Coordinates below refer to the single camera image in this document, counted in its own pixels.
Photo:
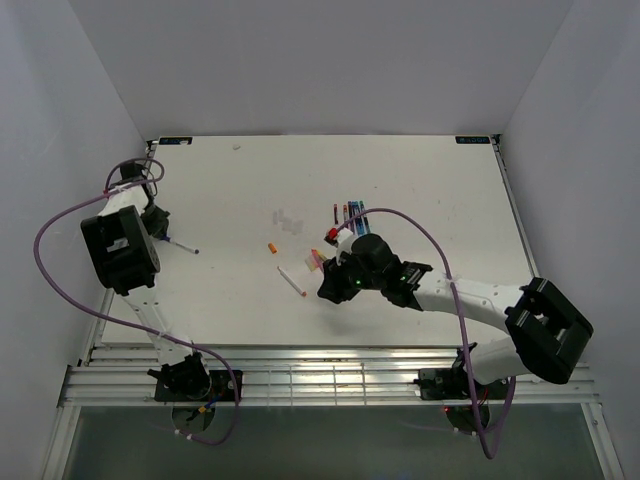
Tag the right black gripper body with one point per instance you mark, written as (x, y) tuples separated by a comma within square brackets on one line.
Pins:
[(365, 280)]

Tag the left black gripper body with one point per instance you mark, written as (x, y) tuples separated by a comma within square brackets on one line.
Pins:
[(155, 219)]

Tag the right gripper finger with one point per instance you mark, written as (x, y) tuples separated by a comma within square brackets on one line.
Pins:
[(335, 272), (335, 293)]

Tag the pink pen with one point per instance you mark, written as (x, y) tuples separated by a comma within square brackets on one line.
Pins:
[(315, 260)]

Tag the purple capped marker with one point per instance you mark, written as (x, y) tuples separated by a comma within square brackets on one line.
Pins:
[(186, 248)]

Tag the orange capped pen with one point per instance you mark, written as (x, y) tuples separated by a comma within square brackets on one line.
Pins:
[(299, 290)]

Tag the green pen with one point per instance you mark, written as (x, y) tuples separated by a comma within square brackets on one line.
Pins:
[(364, 217)]

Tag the dark blue pen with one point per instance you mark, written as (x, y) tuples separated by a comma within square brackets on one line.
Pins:
[(350, 212)]

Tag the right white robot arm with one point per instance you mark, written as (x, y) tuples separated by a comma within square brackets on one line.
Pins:
[(545, 334)]

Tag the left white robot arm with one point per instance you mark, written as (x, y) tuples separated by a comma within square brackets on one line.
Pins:
[(120, 241)]

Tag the left blue label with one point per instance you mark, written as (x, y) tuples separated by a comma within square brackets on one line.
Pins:
[(175, 141)]

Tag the blue label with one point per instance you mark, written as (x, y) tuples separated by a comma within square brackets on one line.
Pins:
[(473, 140), (175, 141)]

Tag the right blue label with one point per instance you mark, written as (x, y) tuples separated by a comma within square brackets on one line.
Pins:
[(473, 140)]

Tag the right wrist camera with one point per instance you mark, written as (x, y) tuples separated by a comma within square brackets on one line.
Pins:
[(342, 240)]

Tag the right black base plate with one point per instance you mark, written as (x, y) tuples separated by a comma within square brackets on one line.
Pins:
[(452, 384)]

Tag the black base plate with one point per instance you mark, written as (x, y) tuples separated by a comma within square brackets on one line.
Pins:
[(452, 384), (221, 389)]

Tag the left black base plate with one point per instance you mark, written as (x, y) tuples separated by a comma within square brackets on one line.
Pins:
[(221, 389)]

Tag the aluminium frame rails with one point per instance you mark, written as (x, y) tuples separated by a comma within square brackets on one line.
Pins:
[(116, 375)]

